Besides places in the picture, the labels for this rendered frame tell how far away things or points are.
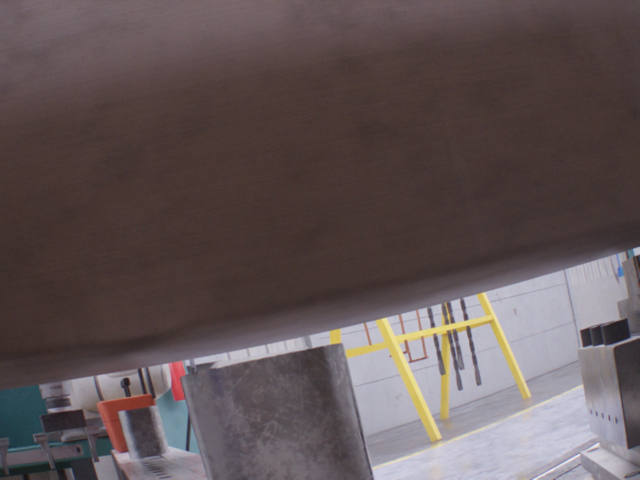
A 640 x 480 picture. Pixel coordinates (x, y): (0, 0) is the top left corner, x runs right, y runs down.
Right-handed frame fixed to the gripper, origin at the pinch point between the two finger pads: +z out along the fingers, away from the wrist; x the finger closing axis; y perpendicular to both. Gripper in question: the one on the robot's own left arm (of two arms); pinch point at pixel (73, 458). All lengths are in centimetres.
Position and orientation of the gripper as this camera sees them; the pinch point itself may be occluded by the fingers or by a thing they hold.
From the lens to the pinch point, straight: 232.7
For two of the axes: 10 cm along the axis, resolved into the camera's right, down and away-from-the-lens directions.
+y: 3.9, -2.3, -8.9
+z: 2.3, 9.6, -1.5
